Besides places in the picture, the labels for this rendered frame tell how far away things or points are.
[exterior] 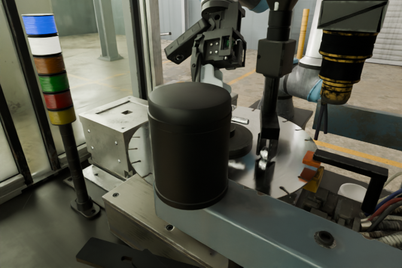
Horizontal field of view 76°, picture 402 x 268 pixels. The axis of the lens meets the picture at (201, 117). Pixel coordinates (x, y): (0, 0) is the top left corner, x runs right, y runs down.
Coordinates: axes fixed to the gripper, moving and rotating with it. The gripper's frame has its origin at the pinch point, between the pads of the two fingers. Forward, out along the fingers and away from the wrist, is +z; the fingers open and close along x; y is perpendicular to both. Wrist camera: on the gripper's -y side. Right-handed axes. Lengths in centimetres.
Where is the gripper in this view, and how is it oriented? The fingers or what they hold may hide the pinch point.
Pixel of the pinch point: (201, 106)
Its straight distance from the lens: 51.0
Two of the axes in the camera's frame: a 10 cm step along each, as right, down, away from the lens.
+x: 5.2, 1.5, 8.4
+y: 8.5, 0.1, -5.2
